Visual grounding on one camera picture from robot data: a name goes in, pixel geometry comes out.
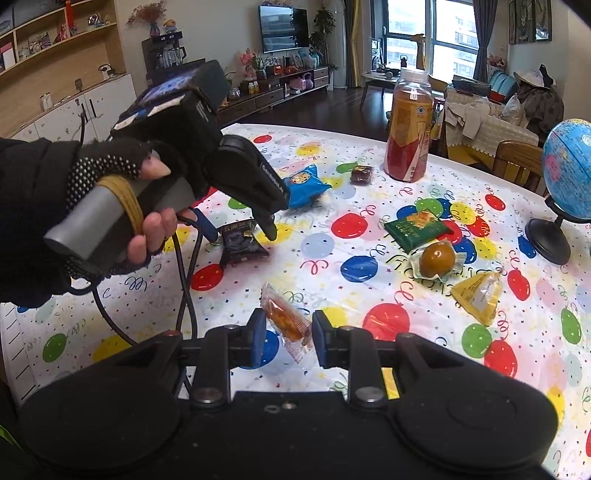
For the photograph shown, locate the person's left forearm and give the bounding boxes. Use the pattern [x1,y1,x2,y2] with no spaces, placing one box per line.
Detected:
[0,136,100,308]

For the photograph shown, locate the balloon print tablecloth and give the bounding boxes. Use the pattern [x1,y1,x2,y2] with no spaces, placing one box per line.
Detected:
[0,122,591,480]

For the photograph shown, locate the yellow curtain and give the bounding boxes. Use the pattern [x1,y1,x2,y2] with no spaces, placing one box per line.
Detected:
[346,0,365,88]

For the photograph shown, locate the clear orange snack packet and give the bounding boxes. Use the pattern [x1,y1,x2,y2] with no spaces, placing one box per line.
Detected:
[261,282,315,365]

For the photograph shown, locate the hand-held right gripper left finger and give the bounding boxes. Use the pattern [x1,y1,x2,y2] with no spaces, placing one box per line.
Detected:
[108,308,267,409]

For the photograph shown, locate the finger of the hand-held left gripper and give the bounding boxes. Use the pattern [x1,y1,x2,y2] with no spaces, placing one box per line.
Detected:
[240,159,291,241]
[190,207,219,243]

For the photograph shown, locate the dark snack packet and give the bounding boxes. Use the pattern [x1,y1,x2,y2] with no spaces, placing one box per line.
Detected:
[219,219,270,268]

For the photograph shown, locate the yellow rubber band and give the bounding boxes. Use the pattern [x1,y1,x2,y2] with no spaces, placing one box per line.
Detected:
[98,175,145,237]

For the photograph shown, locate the green potted plant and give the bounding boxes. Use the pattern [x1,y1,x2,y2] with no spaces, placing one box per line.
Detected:
[313,7,338,51]

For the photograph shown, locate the black cable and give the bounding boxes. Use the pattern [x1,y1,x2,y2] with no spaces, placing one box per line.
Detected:
[69,217,199,347]

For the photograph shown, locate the grey curtain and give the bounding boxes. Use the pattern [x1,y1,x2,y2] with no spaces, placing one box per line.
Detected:
[471,0,498,83]

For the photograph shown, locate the pile of clothes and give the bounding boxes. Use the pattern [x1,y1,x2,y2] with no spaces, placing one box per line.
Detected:
[512,65,565,136]

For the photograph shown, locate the vase of dried flowers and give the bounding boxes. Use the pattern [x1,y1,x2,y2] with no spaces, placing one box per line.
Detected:
[127,1,168,38]

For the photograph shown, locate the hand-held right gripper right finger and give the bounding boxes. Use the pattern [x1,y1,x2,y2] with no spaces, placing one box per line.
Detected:
[312,310,472,409]

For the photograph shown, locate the wooden coffee table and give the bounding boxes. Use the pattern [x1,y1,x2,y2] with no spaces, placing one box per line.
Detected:
[360,69,402,109]

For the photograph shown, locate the black water dispenser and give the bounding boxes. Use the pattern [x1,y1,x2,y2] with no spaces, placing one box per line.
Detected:
[141,31,206,88]

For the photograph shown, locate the packed braised egg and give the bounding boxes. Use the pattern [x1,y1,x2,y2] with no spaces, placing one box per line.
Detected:
[411,240,467,282]

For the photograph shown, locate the person's left hand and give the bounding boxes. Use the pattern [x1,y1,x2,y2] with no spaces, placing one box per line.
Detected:
[65,138,199,280]

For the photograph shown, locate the orange drink bottle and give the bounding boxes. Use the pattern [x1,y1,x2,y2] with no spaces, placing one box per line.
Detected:
[384,68,435,183]

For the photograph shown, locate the flat screen television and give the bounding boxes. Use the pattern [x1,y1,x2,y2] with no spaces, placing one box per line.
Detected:
[259,4,310,54]

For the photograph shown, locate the pink artificial flowers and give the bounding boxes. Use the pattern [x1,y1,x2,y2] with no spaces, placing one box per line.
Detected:
[239,48,260,80]

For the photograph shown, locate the blue desk globe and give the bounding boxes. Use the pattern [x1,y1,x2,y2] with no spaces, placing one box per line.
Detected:
[525,119,591,266]

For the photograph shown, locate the dark framed wall pictures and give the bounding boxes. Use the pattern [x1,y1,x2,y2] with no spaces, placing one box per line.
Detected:
[508,0,552,45]

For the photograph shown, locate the large window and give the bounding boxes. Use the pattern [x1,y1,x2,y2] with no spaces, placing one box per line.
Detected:
[385,0,481,83]

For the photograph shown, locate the sofa with cream cover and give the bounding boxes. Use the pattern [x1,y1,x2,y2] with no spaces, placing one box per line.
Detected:
[443,83,541,161]

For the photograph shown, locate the blue snack packet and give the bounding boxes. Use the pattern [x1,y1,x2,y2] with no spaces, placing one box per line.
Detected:
[281,164,332,209]

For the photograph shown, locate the green snack packet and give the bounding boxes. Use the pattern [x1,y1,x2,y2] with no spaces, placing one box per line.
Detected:
[385,210,454,254]

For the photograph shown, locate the wooden television cabinet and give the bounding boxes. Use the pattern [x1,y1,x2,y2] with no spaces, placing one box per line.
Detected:
[217,65,331,125]

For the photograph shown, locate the yellow triangular snack packet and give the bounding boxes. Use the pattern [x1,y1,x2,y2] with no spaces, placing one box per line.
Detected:
[450,271,504,328]

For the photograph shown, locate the white standing air conditioner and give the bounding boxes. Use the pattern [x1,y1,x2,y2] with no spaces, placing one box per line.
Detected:
[330,0,347,88]

